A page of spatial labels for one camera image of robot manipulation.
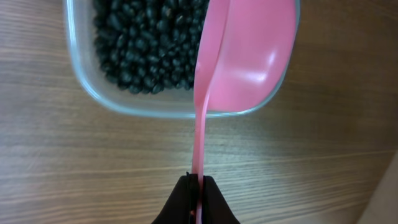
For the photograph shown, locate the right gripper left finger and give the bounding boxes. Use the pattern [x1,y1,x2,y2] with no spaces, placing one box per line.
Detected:
[152,172,199,224]

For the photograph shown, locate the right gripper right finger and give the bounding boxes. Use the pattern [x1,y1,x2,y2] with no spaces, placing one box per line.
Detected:
[201,176,240,224]

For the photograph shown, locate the pink plastic measuring scoop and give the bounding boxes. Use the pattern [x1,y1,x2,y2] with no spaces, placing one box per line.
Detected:
[190,0,297,224]

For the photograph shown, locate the black beans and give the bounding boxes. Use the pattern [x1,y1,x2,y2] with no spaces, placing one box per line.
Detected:
[92,0,209,95]

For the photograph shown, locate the clear plastic food container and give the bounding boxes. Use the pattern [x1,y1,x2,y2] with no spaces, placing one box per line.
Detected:
[62,0,302,119]

